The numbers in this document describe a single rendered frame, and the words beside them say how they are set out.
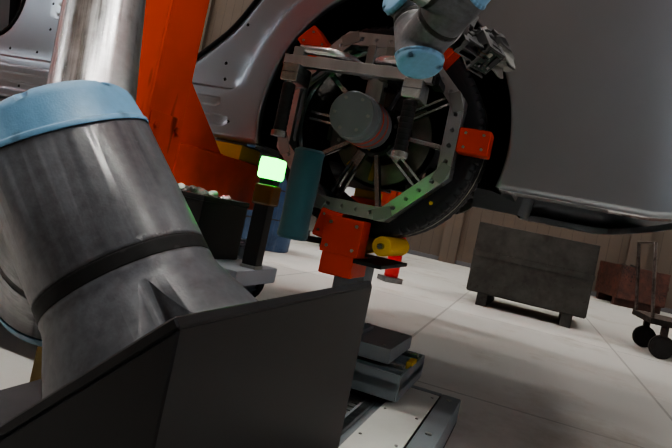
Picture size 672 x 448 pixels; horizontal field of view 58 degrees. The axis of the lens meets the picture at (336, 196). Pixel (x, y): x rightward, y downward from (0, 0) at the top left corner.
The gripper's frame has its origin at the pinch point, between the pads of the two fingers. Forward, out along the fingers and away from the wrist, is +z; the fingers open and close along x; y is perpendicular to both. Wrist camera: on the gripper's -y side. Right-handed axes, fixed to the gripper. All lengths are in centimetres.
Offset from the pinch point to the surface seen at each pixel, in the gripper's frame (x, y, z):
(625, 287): -297, -319, 777
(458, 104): -22.3, -13.8, 10.6
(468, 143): -26.0, -4.1, 15.3
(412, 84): -20.0, -6.0, -11.2
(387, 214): -53, 5, 7
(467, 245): -502, -499, 705
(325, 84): -54, -42, -9
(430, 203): -47, 1, 19
